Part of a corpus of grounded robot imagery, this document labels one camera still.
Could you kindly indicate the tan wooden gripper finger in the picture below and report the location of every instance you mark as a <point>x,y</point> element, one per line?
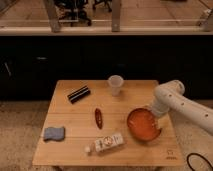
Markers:
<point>157,125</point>

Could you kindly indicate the orange ceramic bowl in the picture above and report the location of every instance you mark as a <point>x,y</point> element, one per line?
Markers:
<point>139,122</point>

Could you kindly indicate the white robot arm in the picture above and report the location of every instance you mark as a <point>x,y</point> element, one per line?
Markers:
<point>169,95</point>

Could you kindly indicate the white labelled bottle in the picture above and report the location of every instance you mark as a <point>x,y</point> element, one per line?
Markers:
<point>105,143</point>

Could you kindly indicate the red chili pepper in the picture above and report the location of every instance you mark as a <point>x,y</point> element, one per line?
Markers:
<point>98,118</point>

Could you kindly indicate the wooden table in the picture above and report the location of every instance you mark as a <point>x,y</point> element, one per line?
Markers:
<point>87,111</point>

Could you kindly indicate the black striped box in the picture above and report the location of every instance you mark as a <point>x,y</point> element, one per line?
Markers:
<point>78,94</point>

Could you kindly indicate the blue sponge cloth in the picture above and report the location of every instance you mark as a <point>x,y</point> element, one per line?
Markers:
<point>54,134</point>

